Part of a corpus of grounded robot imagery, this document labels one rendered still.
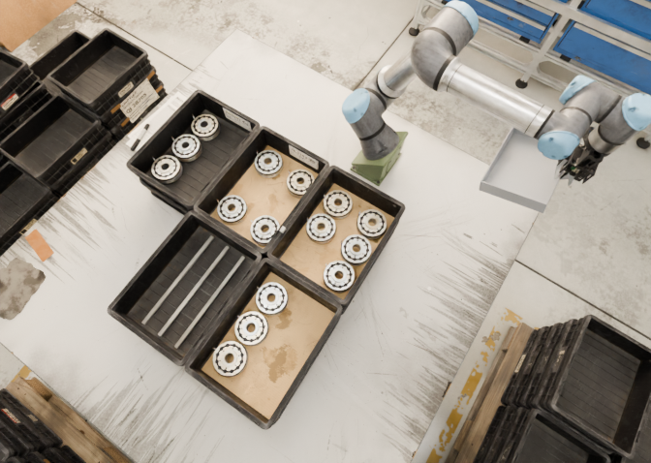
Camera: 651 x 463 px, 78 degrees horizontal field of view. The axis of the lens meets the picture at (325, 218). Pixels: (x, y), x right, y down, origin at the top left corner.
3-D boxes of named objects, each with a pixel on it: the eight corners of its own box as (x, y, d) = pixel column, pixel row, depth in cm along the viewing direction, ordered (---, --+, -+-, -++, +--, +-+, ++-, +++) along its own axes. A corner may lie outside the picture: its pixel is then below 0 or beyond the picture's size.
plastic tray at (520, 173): (512, 132, 140) (514, 121, 136) (574, 149, 131) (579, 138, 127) (479, 190, 132) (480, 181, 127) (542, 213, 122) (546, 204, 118)
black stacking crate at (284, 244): (330, 179, 151) (331, 164, 141) (400, 219, 146) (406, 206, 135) (269, 265, 138) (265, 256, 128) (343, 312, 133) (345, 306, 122)
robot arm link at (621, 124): (633, 83, 93) (668, 102, 91) (602, 112, 103) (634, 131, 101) (619, 105, 90) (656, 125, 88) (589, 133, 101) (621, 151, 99)
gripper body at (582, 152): (556, 173, 115) (581, 150, 104) (565, 151, 118) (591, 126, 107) (582, 185, 114) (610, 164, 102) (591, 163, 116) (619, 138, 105)
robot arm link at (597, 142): (602, 115, 103) (634, 129, 101) (590, 126, 107) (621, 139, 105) (593, 137, 100) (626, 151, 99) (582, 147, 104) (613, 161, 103)
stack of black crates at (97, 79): (141, 85, 250) (106, 26, 208) (177, 108, 244) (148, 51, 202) (93, 130, 237) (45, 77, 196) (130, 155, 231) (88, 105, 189)
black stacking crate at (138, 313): (201, 222, 144) (191, 209, 134) (267, 265, 138) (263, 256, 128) (122, 317, 131) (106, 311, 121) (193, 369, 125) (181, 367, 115)
